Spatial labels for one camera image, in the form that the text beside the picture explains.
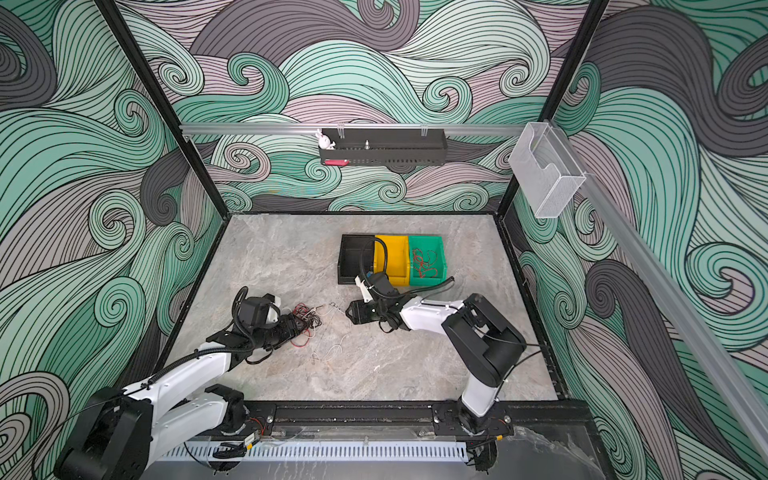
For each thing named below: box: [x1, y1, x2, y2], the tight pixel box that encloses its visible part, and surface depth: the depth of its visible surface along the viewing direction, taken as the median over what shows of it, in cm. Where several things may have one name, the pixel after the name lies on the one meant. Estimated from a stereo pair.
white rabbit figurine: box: [315, 128, 336, 150], surface depth 87 cm
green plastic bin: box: [409, 235, 447, 286], surface depth 105 cm
